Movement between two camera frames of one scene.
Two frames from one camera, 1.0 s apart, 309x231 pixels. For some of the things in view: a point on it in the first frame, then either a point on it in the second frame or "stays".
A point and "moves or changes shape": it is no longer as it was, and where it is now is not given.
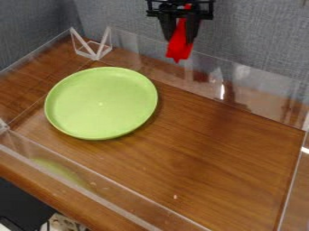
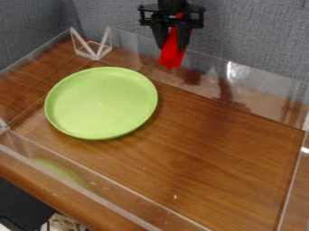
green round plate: (101, 103) stays
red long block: (179, 48) moves or changes shape
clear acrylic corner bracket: (93, 50) stays
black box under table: (25, 212) stays
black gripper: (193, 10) to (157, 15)
